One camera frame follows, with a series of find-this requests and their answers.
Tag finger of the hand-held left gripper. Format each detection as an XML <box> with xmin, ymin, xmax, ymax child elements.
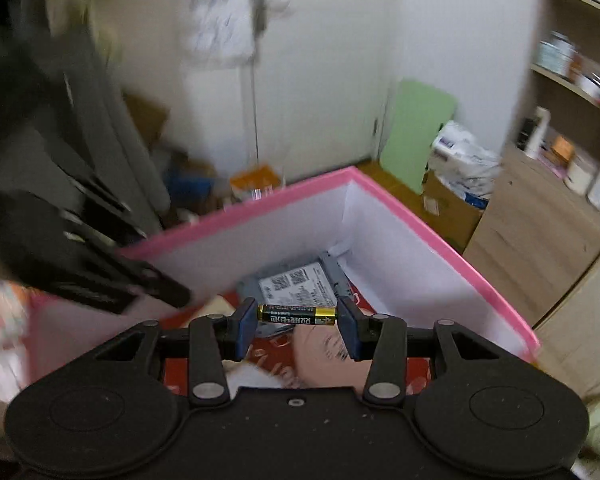
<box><xmin>125</xmin><ymin>260</ymin><xmax>191</xmax><ymax>309</ymax></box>

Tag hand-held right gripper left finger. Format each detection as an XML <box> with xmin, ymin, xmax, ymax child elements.
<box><xmin>92</xmin><ymin>298</ymin><xmax>257</xmax><ymax>408</ymax></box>

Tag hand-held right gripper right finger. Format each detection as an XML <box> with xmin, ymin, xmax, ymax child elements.
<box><xmin>336</xmin><ymin>297</ymin><xmax>501</xmax><ymax>406</ymax></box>

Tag black and gold AA battery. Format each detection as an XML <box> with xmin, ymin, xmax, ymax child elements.
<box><xmin>256</xmin><ymin>303</ymin><xmax>337</xmax><ymax>326</ymax></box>

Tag grey portable router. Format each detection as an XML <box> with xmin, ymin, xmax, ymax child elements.
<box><xmin>236</xmin><ymin>252</ymin><xmax>361</xmax><ymax>336</ymax></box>

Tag pink cardboard box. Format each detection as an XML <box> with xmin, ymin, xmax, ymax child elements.
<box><xmin>27</xmin><ymin>166</ymin><xmax>541</xmax><ymax>411</ymax></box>

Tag floral cloth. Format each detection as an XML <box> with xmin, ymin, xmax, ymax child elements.
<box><xmin>0</xmin><ymin>280</ymin><xmax>31</xmax><ymax>401</ymax></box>

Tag blue cardboard box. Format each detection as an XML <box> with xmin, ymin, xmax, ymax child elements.
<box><xmin>165</xmin><ymin>160</ymin><xmax>216</xmax><ymax>211</ymax></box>

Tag trash bin with orange bag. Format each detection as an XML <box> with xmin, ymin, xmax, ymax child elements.
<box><xmin>230</xmin><ymin>162</ymin><xmax>286</xmax><ymax>198</ymax></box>

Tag brown cardboard box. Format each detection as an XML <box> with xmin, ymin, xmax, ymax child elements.
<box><xmin>422</xmin><ymin>170</ymin><xmax>483</xmax><ymax>253</ymax></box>

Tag wooden shelf unit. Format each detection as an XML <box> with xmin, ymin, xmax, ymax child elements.
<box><xmin>462</xmin><ymin>0</ymin><xmax>600</xmax><ymax>331</ymax></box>

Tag white plastic bag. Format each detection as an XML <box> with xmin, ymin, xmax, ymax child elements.
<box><xmin>427</xmin><ymin>121</ymin><xmax>503</xmax><ymax>209</ymax></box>

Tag green folding table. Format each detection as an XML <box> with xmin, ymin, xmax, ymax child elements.
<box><xmin>380</xmin><ymin>78</ymin><xmax>457</xmax><ymax>196</ymax></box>

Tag light wooden wardrobe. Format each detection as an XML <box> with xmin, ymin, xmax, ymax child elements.
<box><xmin>535</xmin><ymin>230</ymin><xmax>600</xmax><ymax>401</ymax></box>

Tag white door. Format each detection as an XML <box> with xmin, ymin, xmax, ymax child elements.
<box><xmin>120</xmin><ymin>0</ymin><xmax>388</xmax><ymax>186</ymax></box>

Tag paper sheet on door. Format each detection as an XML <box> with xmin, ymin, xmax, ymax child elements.
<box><xmin>189</xmin><ymin>0</ymin><xmax>257</xmax><ymax>67</ymax></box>

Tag white tube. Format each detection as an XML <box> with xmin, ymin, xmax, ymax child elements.
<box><xmin>525</xmin><ymin>107</ymin><xmax>551</xmax><ymax>158</ymax></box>

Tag white jar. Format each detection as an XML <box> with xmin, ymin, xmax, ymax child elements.
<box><xmin>565</xmin><ymin>155</ymin><xmax>598</xmax><ymax>193</ymax></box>

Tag small orange box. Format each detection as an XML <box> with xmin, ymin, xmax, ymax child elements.
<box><xmin>550</xmin><ymin>135</ymin><xmax>576</xmax><ymax>166</ymax></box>

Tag teal and white boxes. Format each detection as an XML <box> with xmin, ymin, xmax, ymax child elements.
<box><xmin>537</xmin><ymin>32</ymin><xmax>576</xmax><ymax>76</ymax></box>

